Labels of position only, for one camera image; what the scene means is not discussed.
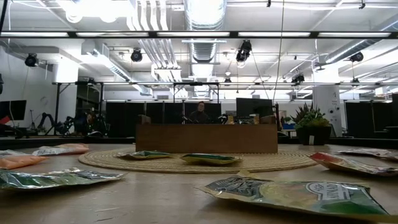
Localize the wooden compartment tea box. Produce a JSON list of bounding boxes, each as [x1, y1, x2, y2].
[[136, 114, 279, 154]]

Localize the thin black hanging cable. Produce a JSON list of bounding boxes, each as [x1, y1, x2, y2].
[[272, 0, 285, 105]]

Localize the person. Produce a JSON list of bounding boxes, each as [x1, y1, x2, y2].
[[188, 101, 212, 124]]

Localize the white orange tea bag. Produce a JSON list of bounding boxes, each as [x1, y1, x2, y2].
[[0, 149, 29, 157], [0, 154, 49, 170], [32, 142, 90, 157]]

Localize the silver ventilation duct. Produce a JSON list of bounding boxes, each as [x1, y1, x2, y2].
[[183, 0, 228, 63]]

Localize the green lemon lime tea bag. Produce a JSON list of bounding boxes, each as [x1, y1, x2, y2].
[[0, 167, 127, 190], [116, 150, 175, 160], [179, 152, 243, 166], [197, 170, 398, 223]]

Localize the white LED light strip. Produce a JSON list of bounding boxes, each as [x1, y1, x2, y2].
[[76, 31, 150, 38], [238, 31, 312, 38], [0, 31, 70, 38], [317, 31, 392, 38], [157, 31, 231, 38]]

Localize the black ceiling spotlight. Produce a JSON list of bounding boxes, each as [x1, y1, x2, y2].
[[24, 53, 40, 68], [235, 39, 252, 63], [349, 51, 364, 63], [130, 48, 143, 63]]

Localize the potted succulent plant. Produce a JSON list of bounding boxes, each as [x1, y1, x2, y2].
[[290, 102, 333, 146]]

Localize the black partition panel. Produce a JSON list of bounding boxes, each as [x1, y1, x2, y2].
[[105, 101, 222, 138]]

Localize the round woven straw placemat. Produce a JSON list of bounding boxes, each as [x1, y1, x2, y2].
[[78, 147, 318, 174]]

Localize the black computer monitor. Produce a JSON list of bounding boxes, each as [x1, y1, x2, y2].
[[0, 100, 27, 121], [235, 97, 274, 118]]

